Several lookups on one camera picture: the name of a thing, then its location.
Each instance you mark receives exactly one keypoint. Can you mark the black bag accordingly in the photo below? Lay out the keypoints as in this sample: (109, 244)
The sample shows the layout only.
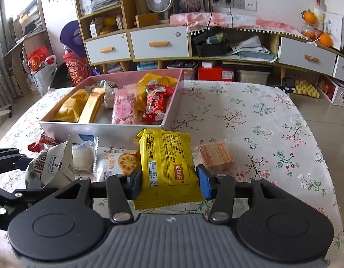
(211, 48)

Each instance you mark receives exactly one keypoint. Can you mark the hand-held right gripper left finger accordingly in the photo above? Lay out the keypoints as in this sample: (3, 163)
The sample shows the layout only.
(134, 182)

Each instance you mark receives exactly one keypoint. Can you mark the white printed card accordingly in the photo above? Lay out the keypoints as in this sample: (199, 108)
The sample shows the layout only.
(334, 30)

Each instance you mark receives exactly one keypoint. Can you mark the red cardboard box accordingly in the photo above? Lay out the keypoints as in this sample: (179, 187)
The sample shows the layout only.
(213, 74)

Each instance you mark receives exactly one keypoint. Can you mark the large white bench drawer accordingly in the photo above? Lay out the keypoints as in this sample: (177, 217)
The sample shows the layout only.
(294, 50)

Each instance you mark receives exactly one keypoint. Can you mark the floral white cloth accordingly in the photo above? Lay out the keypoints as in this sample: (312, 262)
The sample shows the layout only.
(244, 111)

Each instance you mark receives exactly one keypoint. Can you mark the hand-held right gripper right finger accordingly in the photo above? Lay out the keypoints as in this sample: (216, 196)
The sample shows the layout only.
(205, 181)

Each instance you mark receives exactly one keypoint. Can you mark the orange fruit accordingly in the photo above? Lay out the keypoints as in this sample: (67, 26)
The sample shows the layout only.
(310, 17)
(325, 40)

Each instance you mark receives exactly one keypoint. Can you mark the white wall socket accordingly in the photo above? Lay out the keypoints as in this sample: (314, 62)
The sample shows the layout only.
(251, 5)
(239, 3)

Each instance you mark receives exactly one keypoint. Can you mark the white floral snack packet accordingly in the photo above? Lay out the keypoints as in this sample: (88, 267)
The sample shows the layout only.
(103, 85)

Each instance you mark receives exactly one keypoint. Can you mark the purple toy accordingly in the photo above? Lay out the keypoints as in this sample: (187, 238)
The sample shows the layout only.
(72, 33)

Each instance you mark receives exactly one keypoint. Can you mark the red gift bag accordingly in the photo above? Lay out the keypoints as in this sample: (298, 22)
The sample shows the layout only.
(39, 58)

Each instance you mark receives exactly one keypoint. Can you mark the white black-lettered snack packet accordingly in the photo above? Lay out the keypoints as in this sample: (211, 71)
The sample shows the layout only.
(46, 164)

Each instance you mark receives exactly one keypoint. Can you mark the red snack packet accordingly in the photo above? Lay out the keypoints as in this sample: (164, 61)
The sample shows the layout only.
(155, 103)
(39, 145)

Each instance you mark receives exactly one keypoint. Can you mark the stack of shelf papers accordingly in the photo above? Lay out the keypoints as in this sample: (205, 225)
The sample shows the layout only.
(104, 1)

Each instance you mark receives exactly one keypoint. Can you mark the white printed box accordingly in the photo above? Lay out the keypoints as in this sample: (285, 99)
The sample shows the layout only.
(342, 97)

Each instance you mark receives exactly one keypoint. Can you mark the white appliance box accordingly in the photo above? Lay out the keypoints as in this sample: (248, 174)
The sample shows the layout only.
(85, 5)

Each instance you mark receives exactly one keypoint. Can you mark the pink snack packet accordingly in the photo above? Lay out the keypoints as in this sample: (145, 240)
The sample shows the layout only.
(124, 109)

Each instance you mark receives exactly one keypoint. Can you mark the grey curtain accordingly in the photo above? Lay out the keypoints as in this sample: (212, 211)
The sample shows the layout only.
(0, 33)

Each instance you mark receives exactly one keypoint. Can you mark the brown white small box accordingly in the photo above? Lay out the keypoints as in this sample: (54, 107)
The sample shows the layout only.
(120, 22)

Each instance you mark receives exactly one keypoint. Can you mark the wooden bookshelf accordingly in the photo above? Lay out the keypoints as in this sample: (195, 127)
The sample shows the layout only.
(29, 47)

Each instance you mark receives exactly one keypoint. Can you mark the pink table runner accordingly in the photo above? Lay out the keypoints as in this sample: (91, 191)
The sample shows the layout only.
(244, 21)

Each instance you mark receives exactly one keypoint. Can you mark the small black device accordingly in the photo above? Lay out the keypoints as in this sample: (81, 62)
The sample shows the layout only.
(288, 83)

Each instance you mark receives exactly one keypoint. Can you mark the black board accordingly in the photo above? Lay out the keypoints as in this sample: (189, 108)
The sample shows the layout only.
(60, 78)

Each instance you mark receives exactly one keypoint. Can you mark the clear plastic storage bin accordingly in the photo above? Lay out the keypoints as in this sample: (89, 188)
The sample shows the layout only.
(253, 76)

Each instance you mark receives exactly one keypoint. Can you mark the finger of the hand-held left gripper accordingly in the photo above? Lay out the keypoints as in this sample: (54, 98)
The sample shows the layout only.
(18, 195)
(26, 164)

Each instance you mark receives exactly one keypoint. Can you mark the orange shelf item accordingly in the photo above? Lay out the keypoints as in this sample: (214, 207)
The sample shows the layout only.
(109, 21)

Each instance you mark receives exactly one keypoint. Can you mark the large golden snack packet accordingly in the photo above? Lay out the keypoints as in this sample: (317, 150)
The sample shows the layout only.
(158, 79)

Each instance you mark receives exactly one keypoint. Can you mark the translucent white rice cracker packet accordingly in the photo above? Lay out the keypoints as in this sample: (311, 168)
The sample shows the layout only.
(82, 156)

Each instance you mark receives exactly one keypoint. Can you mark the blue lidded storage bin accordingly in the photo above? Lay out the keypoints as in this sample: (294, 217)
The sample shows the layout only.
(148, 66)

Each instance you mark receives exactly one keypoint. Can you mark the small white bench drawer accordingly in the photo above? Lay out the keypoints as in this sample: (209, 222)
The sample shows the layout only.
(343, 68)

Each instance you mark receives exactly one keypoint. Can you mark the wall socket with black plug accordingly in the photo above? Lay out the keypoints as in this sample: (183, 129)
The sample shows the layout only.
(228, 1)
(216, 0)

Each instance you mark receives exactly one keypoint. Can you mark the white shopping bag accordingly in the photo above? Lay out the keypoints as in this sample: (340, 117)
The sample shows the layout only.
(43, 81)

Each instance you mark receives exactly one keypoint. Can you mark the white cabinet drawer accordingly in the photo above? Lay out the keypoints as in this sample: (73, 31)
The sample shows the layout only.
(172, 47)
(96, 43)

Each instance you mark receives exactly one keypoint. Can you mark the yellow egg tray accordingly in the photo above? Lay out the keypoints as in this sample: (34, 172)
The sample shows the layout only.
(306, 88)

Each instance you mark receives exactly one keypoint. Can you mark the yellow labelled snack packet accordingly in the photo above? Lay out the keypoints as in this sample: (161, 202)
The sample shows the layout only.
(166, 159)

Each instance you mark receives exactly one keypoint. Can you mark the white desk fan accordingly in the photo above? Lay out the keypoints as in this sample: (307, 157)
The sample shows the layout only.
(159, 0)

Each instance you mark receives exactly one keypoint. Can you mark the red round-print bag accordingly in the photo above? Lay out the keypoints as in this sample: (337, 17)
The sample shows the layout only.
(77, 69)

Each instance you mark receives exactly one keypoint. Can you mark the white foam box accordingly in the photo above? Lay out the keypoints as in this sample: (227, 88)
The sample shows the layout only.
(336, 4)

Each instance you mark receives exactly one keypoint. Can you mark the narrow golden snack packet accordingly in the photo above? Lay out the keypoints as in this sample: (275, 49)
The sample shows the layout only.
(90, 104)

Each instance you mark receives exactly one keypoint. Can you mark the white wheeled stand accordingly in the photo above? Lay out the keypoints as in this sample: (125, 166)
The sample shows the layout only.
(1, 115)

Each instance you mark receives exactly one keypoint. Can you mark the clear wafer packet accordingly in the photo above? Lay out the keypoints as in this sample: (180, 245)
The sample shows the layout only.
(216, 155)

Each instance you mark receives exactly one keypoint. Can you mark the glass jar of small oranges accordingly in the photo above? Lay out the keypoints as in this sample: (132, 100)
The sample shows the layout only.
(308, 32)

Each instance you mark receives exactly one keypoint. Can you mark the pink cardboard box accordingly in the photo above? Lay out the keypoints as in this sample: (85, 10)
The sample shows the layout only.
(118, 134)

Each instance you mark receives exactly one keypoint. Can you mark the white biscuit-print snack packet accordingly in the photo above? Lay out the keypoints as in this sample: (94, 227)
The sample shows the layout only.
(118, 162)

